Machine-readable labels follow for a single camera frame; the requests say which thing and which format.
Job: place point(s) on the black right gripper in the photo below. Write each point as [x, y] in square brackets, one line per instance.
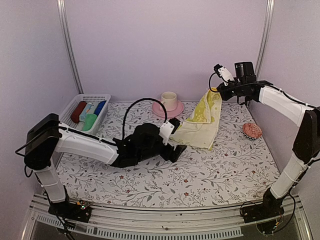
[226, 95]

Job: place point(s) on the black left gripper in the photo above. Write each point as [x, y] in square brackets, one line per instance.
[177, 153]

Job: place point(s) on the yellow patterned towel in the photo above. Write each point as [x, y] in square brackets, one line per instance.
[199, 130]

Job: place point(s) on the green microfibre towel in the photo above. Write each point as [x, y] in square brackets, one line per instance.
[89, 121]

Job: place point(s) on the white plastic basket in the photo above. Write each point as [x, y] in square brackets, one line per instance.
[96, 98]

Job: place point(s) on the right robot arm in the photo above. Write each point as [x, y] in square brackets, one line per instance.
[302, 124]

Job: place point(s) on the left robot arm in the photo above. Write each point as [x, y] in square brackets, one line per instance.
[51, 136]

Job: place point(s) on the cream ceramic mug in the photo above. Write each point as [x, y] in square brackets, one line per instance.
[169, 100]

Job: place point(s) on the light blue rolled towel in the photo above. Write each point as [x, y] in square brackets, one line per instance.
[88, 109]

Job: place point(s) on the dark red rolled towel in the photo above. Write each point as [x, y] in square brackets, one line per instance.
[75, 116]

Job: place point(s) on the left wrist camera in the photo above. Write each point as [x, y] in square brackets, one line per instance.
[168, 128]

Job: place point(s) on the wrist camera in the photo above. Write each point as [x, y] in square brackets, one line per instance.
[168, 128]
[224, 74]

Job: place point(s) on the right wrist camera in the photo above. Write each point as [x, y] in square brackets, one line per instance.
[224, 74]

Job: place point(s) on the right aluminium frame post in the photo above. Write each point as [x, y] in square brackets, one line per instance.
[267, 24]

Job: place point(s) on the aluminium frame post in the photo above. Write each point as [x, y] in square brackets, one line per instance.
[62, 13]
[267, 24]

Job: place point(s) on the front aluminium rail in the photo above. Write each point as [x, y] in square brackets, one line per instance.
[112, 222]

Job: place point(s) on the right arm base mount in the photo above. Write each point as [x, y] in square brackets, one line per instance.
[269, 208]

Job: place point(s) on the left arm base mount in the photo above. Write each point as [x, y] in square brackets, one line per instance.
[80, 211]

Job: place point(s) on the left aluminium frame post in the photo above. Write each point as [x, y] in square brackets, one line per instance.
[62, 13]

